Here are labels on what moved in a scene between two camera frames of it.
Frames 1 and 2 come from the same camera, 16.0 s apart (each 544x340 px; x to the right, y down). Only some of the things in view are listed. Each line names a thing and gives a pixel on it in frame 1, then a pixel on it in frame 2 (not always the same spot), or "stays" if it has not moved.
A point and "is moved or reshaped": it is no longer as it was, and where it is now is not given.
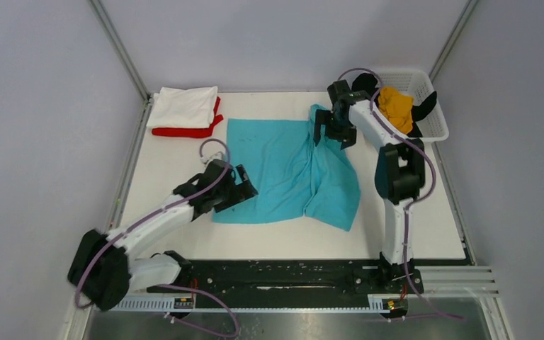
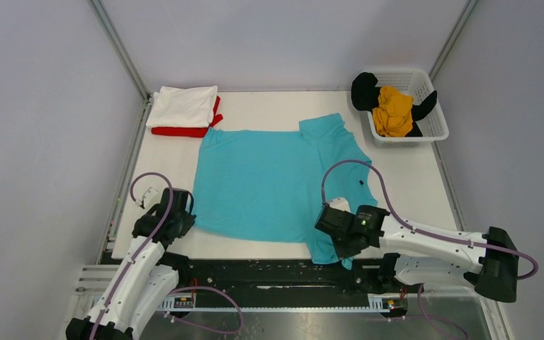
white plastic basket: [416, 83] stays
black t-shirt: [367, 83] stays
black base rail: [356, 277] stays
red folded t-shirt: [194, 132] stays
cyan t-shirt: [293, 178] is moved or reshaped
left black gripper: [243, 190] to [188, 223]
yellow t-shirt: [396, 108] stays
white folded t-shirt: [183, 108] stays
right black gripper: [321, 117] to [343, 252]
